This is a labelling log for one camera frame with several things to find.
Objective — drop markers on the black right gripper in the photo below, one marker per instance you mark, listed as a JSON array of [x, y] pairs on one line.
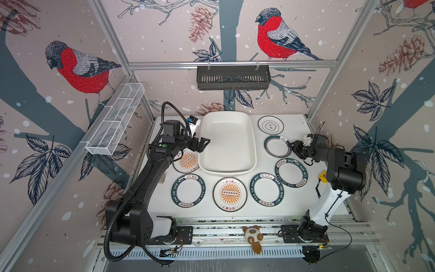
[[299, 144]]

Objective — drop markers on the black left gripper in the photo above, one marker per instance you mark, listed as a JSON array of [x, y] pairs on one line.
[[201, 145]]

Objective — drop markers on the green red ringed plate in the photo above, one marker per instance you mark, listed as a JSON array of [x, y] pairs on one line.
[[278, 146]]

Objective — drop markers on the green hao shi plate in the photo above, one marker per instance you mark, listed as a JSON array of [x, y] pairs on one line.
[[266, 189], [188, 190], [291, 173]]

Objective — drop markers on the small white green-rimmed plate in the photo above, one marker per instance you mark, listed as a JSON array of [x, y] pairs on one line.
[[270, 125]]

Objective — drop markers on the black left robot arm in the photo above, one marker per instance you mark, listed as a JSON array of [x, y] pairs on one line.
[[127, 219]]

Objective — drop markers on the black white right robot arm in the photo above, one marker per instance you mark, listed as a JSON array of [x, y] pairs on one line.
[[345, 175]]

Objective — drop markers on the white plastic bin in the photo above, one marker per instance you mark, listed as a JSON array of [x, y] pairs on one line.
[[232, 148]]

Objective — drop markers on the orange sunburst plate left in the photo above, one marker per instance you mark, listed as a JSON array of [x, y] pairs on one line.
[[186, 161]]

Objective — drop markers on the orange sunburst plate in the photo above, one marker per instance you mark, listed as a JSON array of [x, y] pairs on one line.
[[186, 161], [230, 194]]

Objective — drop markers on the yellow tape measure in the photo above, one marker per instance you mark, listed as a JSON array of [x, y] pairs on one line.
[[322, 179]]

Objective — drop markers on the orange sunburst plate centre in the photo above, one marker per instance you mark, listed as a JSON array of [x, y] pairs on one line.
[[230, 194]]

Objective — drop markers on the brown plush toy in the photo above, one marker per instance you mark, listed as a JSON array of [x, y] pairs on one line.
[[254, 237]]

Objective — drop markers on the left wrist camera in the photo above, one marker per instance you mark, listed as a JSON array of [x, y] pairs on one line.
[[193, 123]]

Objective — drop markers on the black wire wall basket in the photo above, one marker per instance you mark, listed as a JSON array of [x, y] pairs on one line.
[[246, 77]]

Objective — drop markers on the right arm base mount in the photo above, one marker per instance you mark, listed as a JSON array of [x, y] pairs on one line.
[[308, 231]]

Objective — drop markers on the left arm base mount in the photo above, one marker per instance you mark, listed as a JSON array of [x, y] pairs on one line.
[[166, 231]]

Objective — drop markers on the aluminium rail base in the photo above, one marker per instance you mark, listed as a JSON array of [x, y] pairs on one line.
[[225, 240]]

